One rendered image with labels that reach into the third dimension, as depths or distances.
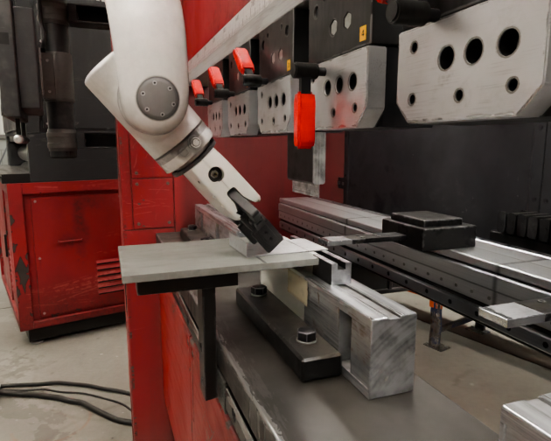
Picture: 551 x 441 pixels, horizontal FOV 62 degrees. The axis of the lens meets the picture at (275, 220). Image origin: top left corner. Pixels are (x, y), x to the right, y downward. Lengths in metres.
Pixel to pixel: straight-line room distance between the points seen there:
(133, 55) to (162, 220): 1.05
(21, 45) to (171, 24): 1.18
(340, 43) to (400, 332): 0.33
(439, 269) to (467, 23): 0.53
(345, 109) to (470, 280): 0.38
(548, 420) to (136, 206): 1.32
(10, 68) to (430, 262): 1.33
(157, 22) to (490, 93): 0.35
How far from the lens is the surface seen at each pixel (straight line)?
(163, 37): 0.55
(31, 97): 1.68
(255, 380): 0.59
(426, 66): 0.41
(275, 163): 1.61
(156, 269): 0.61
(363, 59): 0.49
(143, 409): 1.76
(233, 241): 0.71
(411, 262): 0.90
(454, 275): 0.81
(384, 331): 0.54
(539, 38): 0.33
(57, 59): 2.08
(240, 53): 0.80
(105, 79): 0.61
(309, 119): 0.55
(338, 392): 0.57
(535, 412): 0.40
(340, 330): 0.60
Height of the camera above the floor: 1.16
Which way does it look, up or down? 9 degrees down
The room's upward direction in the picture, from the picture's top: straight up
